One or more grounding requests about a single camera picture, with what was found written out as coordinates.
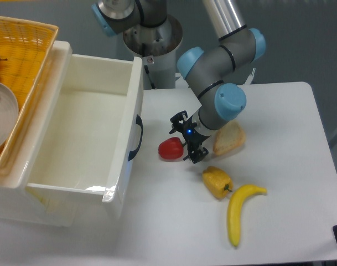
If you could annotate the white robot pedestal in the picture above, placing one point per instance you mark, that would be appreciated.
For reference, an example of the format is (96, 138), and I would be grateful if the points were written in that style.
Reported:
(157, 47)

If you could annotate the black drawer handle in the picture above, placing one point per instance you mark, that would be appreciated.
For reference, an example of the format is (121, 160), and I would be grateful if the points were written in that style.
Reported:
(138, 138)

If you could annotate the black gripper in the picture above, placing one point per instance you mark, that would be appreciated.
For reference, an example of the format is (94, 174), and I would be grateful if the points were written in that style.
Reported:
(194, 133)

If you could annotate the red bell pepper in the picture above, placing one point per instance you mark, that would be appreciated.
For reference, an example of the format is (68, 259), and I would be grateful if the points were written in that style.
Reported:
(171, 149)

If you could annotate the grey plate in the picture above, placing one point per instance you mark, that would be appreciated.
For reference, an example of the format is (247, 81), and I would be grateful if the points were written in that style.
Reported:
(9, 111)

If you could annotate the white open drawer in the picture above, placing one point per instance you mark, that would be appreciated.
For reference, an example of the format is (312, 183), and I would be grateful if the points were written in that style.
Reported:
(83, 157)

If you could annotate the yellow woven basket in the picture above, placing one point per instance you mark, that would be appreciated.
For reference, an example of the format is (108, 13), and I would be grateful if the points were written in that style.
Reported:
(25, 45)

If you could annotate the white drawer cabinet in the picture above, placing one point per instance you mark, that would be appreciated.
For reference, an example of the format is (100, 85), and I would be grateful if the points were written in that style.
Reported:
(19, 201)

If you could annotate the triangular toast slice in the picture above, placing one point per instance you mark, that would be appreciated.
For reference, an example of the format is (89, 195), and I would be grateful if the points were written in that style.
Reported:
(228, 138)

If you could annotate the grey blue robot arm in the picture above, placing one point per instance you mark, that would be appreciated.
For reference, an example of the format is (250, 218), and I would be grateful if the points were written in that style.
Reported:
(203, 71)

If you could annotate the white mounting bracket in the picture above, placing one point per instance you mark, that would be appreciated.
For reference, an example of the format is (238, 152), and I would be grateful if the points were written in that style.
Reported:
(250, 77)

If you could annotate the yellow bell pepper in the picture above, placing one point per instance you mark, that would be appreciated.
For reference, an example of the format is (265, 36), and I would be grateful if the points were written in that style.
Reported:
(217, 181)

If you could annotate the yellow banana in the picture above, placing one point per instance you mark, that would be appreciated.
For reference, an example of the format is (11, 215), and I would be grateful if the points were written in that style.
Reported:
(234, 210)

